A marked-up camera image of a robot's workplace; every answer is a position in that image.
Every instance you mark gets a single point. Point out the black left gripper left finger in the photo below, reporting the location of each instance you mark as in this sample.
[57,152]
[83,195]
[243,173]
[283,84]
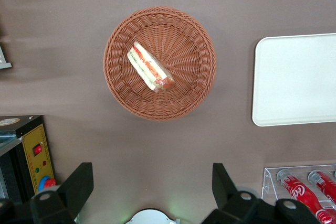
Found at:
[65,197]

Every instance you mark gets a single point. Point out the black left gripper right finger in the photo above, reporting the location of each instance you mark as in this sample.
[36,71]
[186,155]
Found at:
[233,203]

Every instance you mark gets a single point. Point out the cream plastic tray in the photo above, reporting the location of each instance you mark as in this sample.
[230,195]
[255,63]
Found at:
[294,77]

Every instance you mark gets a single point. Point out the triangle sandwich in clear wrap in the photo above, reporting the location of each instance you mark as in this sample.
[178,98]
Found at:
[147,66]

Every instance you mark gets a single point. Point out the brown round wicker basket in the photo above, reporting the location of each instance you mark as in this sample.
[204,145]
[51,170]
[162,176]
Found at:
[183,37]

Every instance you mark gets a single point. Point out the clear acrylic bottle rack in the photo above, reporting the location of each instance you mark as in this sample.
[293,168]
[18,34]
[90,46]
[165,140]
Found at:
[270,182]

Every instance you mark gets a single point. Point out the black box with yellow panel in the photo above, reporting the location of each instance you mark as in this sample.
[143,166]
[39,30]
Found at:
[36,140]

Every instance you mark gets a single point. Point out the red cola bottle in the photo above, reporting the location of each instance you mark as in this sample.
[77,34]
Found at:
[324,184]
[299,192]

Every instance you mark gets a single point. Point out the grey flat metal plate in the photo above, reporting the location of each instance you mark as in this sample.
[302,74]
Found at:
[4,64]

